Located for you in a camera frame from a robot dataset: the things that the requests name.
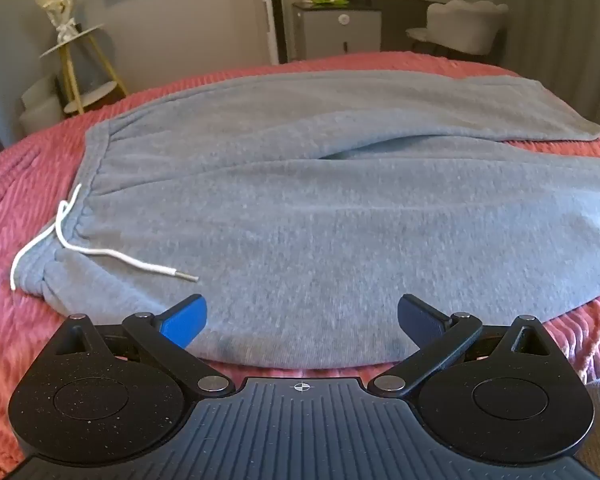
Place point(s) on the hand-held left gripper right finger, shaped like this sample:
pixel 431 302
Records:
pixel 419 324

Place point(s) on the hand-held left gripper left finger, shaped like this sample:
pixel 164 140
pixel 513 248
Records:
pixel 186 324

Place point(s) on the grey sweatpants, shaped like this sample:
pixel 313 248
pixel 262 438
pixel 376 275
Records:
pixel 305 200

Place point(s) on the pink ribbed blanket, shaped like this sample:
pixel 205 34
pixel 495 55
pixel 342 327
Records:
pixel 25 260

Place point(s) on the grey curtain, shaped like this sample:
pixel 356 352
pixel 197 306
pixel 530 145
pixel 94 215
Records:
pixel 555 30

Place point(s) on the white round storage boxes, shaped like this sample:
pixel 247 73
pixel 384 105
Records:
pixel 40 107

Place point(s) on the white shell-back chair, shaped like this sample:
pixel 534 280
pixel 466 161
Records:
pixel 460 25

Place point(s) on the gold-legged tiered side table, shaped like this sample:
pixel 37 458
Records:
pixel 75 42

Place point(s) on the grey cabinet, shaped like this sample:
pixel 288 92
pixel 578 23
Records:
pixel 337 30

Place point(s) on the green item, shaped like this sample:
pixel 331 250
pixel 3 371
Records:
pixel 332 1

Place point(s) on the wrapped flower bouquet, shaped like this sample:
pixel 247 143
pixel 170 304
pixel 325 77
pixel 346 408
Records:
pixel 60 2

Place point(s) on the white door frame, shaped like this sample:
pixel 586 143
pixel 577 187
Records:
pixel 271 10

